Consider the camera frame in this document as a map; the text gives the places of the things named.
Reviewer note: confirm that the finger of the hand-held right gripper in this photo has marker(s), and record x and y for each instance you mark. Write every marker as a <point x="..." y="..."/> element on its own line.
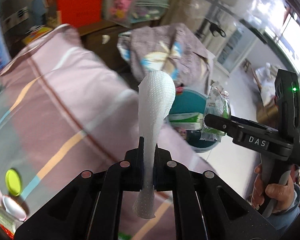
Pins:
<point x="217" y="123"/>

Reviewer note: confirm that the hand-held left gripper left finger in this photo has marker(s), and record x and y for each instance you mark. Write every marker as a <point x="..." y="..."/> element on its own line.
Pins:
<point x="110" y="192"/>

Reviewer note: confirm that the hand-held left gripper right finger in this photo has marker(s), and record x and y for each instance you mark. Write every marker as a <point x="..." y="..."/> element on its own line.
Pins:
<point x="187" y="192"/>

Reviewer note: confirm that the clear green plastic wrapper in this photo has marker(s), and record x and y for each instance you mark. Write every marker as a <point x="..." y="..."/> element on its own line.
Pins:
<point x="216" y="102"/>

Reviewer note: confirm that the green cardboard box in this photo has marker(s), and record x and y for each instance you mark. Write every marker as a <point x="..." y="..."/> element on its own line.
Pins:
<point x="187" y="121"/>

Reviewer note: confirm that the teal plastic bucket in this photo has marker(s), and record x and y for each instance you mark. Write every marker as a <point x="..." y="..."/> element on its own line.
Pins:
<point x="187" y="102"/>

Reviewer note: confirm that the white paper towel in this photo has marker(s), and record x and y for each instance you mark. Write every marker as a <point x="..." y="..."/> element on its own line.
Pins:
<point x="152" y="100"/>

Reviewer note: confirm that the green plastic lid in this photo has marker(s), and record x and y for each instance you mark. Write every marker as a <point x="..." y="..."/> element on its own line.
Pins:
<point x="13" y="182"/>

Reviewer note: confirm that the white blue jar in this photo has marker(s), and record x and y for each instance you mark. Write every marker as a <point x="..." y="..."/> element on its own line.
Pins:
<point x="3" y="220"/>

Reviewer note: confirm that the person's right forearm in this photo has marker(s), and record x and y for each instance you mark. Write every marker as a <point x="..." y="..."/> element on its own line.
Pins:
<point x="288" y="217"/>

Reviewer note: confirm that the person's right hand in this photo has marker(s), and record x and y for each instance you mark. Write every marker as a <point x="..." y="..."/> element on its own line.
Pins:
<point x="280" y="195"/>

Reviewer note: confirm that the wooden stool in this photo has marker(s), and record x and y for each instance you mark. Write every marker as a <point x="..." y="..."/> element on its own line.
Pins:
<point x="251" y="70"/>

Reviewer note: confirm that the grey patterned cloth bundle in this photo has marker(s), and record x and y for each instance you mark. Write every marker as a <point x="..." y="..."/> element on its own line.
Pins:
<point x="165" y="50"/>

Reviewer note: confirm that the silver foil seal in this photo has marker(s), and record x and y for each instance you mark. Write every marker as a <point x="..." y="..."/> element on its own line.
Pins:
<point x="13" y="206"/>

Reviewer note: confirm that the pink plaid quilt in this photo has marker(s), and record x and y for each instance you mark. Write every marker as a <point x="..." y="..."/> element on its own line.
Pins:
<point x="65" y="105"/>

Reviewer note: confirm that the black tripod stand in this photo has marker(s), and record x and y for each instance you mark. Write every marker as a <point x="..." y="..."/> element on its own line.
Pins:
<point x="209" y="15"/>

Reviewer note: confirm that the dark wooden cabinet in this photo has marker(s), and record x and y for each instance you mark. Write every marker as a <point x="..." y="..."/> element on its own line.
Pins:
<point x="102" y="52"/>

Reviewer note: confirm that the clear plastic storage box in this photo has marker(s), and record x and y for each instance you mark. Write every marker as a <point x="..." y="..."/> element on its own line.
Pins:
<point x="135" y="0"/>

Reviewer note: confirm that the orange box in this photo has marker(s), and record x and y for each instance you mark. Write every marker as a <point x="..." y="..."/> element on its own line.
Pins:
<point x="77" y="0"/>

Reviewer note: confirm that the blue carton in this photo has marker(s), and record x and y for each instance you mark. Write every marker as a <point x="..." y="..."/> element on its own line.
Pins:
<point x="37" y="7"/>

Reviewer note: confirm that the white wall socket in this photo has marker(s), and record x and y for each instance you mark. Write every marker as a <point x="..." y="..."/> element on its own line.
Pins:
<point x="21" y="15"/>

